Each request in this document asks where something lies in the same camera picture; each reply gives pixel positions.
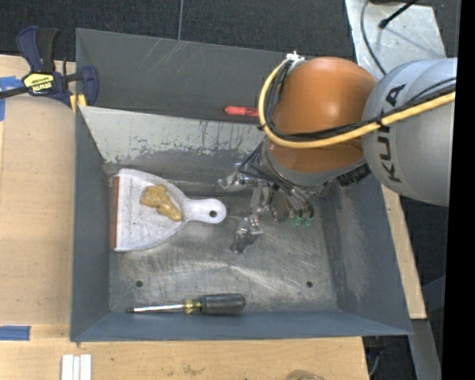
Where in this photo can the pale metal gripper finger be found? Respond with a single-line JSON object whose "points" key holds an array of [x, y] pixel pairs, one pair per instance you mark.
{"points": [[238, 181], [245, 233]]}

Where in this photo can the grey metal bin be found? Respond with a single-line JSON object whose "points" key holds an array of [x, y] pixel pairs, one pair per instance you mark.
{"points": [[225, 272]]}

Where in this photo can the red narrow stick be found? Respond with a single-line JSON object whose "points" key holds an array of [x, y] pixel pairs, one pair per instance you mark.
{"points": [[241, 111]]}

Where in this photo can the yellow-tan lumpy piece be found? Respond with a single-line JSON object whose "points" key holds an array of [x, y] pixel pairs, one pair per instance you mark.
{"points": [[161, 201]]}

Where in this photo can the white dustpan with brown edge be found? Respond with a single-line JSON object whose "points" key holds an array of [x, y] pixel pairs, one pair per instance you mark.
{"points": [[132, 223]]}

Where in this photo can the pale wood board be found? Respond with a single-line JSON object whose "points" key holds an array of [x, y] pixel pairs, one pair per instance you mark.
{"points": [[33, 214]]}

